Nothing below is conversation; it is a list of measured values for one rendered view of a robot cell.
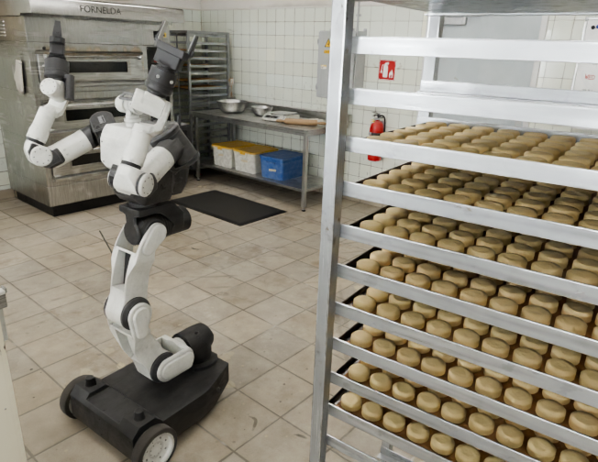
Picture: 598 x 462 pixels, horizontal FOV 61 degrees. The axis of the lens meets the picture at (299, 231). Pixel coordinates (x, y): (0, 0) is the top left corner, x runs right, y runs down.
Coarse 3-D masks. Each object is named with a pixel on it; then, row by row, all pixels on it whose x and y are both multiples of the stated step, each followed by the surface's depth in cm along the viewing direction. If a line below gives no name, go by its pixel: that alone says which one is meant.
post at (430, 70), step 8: (432, 16) 124; (440, 16) 123; (432, 24) 124; (440, 24) 124; (432, 32) 125; (440, 32) 125; (424, 64) 128; (432, 64) 127; (424, 72) 129; (432, 72) 127; (432, 80) 128; (424, 112) 131; (392, 448) 170
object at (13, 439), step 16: (0, 336) 167; (0, 352) 168; (0, 368) 169; (0, 384) 170; (0, 400) 171; (0, 416) 173; (16, 416) 178; (0, 432) 174; (16, 432) 179; (0, 448) 175; (16, 448) 180
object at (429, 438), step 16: (352, 400) 122; (368, 400) 125; (368, 416) 118; (384, 416) 117; (400, 416) 117; (400, 432) 115; (416, 432) 113; (432, 432) 116; (432, 448) 110; (448, 448) 108; (464, 448) 108
